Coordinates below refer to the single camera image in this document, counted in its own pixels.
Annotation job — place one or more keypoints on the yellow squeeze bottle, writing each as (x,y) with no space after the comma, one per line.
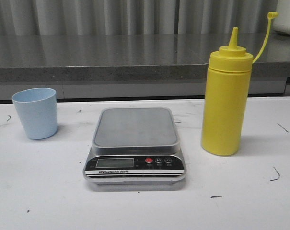
(227,86)

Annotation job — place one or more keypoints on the light blue plastic cup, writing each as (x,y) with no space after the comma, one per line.
(37,111)

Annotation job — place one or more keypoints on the grey stone counter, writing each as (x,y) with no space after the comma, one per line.
(109,67)

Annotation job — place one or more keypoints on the silver electronic kitchen scale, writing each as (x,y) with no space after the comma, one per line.
(139,145)

